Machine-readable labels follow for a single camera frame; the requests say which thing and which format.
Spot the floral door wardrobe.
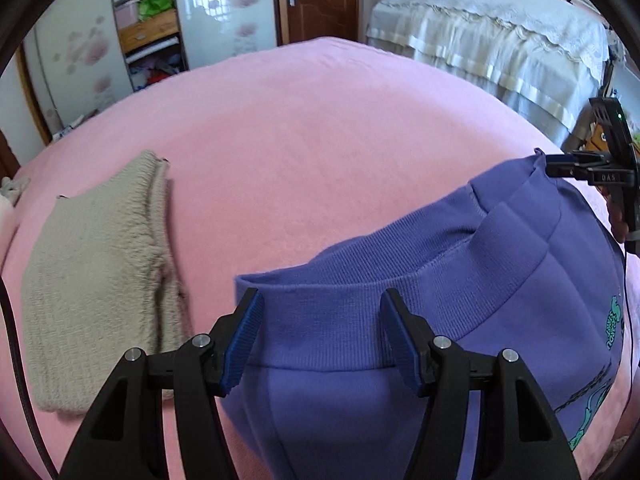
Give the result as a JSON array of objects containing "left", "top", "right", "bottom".
[{"left": 15, "top": 0, "right": 278, "bottom": 146}]

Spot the wooden headboard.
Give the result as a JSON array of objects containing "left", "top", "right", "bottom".
[{"left": 0, "top": 129, "right": 22, "bottom": 173}]

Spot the white lace covered furniture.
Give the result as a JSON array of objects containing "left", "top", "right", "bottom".
[{"left": 365, "top": 0, "right": 612, "bottom": 146}]

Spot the purple printed hoodie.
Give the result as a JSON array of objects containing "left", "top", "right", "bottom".
[{"left": 235, "top": 149, "right": 628, "bottom": 480}]

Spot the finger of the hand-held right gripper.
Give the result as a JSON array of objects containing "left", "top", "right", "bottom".
[{"left": 544, "top": 150, "right": 608, "bottom": 182}]

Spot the grey plush toy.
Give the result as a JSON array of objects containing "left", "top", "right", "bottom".
[{"left": 0, "top": 177, "right": 31, "bottom": 207}]

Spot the beige knitted sweater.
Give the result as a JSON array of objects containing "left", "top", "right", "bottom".
[{"left": 22, "top": 150, "right": 193, "bottom": 415}]

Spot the wooden wardrobe drawer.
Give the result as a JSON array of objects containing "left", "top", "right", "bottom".
[{"left": 118, "top": 10, "right": 180, "bottom": 54}]

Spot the person's right hand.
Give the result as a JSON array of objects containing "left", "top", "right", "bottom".
[{"left": 606, "top": 195, "right": 631, "bottom": 244}]

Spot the black cable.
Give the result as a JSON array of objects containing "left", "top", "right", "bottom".
[{"left": 0, "top": 280, "right": 58, "bottom": 480}]

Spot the pink bed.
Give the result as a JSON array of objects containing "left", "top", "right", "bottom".
[{"left": 0, "top": 36, "right": 640, "bottom": 480}]

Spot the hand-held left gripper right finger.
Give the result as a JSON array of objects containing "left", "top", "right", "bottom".
[{"left": 380, "top": 287, "right": 581, "bottom": 480}]

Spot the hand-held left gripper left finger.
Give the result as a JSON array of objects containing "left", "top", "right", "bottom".
[{"left": 59, "top": 287, "right": 265, "bottom": 480}]

